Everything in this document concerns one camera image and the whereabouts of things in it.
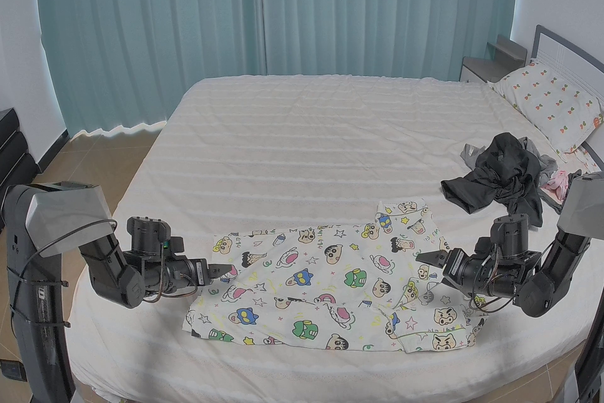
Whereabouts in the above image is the black garment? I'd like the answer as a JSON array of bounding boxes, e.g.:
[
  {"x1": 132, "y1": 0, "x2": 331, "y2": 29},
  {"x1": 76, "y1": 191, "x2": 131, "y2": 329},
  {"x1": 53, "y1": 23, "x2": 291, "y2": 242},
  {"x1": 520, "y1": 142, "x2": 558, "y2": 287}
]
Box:
[{"x1": 441, "y1": 132, "x2": 544, "y2": 228}]

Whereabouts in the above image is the bed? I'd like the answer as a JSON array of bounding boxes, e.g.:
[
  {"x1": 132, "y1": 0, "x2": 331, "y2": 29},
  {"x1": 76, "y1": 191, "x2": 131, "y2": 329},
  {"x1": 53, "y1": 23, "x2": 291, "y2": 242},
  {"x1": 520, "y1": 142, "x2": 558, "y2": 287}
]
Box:
[{"x1": 68, "y1": 25, "x2": 604, "y2": 403}]

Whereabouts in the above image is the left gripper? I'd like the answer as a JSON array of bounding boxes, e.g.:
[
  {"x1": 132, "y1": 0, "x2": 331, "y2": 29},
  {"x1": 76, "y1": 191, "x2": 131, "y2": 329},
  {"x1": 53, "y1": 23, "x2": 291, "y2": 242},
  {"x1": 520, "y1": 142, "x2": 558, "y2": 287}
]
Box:
[{"x1": 144, "y1": 257, "x2": 211, "y2": 295}]

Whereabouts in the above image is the blue-green curtain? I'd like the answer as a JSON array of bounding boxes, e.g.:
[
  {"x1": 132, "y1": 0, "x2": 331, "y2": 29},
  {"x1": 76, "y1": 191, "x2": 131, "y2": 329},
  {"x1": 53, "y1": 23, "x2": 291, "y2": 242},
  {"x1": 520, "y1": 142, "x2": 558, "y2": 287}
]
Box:
[{"x1": 35, "y1": 0, "x2": 520, "y2": 138}]

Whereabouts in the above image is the black chest of drawers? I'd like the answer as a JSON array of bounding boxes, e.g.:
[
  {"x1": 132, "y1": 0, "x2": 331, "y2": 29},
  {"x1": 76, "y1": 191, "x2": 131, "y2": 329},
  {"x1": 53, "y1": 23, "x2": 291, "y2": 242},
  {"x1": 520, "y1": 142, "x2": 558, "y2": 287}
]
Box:
[{"x1": 0, "y1": 107, "x2": 37, "y2": 190}]

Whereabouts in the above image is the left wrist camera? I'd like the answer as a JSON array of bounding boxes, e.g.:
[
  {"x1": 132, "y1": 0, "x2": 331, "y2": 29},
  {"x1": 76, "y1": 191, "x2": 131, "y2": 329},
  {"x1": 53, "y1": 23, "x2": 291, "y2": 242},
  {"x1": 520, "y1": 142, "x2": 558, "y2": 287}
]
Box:
[{"x1": 162, "y1": 237, "x2": 186, "y2": 258}]

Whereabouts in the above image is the light grey garment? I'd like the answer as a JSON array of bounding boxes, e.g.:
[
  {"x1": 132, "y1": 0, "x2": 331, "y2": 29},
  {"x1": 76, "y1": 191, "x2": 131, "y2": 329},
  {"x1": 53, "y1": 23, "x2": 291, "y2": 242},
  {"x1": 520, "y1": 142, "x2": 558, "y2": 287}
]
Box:
[{"x1": 461, "y1": 137, "x2": 560, "y2": 187}]

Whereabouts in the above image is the pink garment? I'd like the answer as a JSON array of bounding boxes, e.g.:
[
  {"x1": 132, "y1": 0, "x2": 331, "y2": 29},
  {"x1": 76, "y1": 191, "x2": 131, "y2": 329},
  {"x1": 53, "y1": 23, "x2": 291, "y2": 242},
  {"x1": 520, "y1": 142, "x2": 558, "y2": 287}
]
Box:
[{"x1": 543, "y1": 170, "x2": 572, "y2": 201}]

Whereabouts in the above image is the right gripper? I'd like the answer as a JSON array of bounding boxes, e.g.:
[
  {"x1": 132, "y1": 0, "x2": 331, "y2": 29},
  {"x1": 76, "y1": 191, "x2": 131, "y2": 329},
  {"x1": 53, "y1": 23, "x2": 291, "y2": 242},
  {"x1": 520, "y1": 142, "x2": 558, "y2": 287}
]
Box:
[{"x1": 415, "y1": 249, "x2": 496, "y2": 300}]

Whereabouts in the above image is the white printed pyjama top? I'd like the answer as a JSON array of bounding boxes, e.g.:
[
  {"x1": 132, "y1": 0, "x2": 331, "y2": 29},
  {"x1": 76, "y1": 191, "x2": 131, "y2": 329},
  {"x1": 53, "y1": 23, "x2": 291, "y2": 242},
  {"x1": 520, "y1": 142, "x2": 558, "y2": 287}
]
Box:
[{"x1": 183, "y1": 199, "x2": 489, "y2": 354}]

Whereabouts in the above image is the white printed pillow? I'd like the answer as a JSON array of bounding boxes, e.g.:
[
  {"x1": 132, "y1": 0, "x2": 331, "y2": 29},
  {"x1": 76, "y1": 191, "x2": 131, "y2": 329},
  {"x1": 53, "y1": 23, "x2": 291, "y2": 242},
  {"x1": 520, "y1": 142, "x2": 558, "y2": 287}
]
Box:
[{"x1": 488, "y1": 60, "x2": 604, "y2": 155}]

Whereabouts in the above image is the grey bedside table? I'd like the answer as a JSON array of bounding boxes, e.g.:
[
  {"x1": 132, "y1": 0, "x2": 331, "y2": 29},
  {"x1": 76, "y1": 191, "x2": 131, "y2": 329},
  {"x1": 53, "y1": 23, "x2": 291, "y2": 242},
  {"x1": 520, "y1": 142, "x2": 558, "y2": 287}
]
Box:
[{"x1": 461, "y1": 35, "x2": 528, "y2": 83}]

